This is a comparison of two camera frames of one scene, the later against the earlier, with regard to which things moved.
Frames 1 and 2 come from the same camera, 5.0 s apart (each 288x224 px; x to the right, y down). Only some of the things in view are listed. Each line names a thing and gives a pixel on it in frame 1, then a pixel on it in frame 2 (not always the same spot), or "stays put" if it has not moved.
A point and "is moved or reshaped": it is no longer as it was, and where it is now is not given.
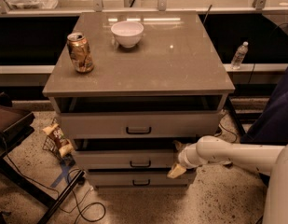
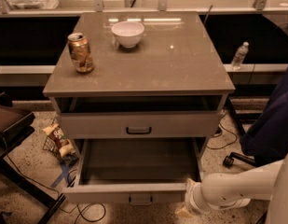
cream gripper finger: [176, 171] to [184, 212]
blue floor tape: [63, 175] stays put
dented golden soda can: [80, 52] stays put
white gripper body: [185, 158] to [191, 197]
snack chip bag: [64, 146] stays put
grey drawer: [140, 124] stays put
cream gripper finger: [180, 146] to [190, 183]
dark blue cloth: [276, 126] stays put
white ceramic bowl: [128, 33] stays put
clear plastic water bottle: [239, 55] stays put
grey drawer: [125, 153] is moved or reshaped
